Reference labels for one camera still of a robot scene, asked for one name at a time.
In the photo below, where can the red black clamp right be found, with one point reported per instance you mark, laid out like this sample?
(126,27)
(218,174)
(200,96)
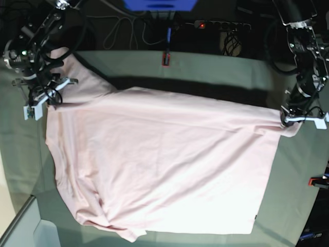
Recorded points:
(319,182)

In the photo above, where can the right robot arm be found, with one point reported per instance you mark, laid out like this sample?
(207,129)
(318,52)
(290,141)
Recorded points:
(28,55)

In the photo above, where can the red black clamp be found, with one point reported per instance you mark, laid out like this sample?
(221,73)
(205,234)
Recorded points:
(166,53)
(319,182)

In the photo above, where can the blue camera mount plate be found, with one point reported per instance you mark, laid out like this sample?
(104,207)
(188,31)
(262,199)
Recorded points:
(160,5)

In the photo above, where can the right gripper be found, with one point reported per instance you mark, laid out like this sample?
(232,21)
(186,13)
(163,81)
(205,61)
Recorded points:
(41,94)

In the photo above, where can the green table cloth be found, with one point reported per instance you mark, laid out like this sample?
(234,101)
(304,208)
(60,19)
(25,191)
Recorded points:
(27,167)

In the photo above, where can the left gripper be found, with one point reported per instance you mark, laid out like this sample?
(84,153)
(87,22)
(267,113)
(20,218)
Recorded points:
(291,113)

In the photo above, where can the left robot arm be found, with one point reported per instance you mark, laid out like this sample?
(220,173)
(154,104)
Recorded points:
(311,60)

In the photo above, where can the white plastic bin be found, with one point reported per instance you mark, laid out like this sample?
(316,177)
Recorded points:
(27,229)

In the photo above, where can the red black clamp centre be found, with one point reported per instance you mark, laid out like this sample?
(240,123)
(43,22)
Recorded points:
(166,53)

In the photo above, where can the pink t-shirt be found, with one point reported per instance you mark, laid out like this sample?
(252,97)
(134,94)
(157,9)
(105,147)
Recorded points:
(141,160)

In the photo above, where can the black power strip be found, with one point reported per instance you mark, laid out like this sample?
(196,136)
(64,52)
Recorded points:
(224,26)

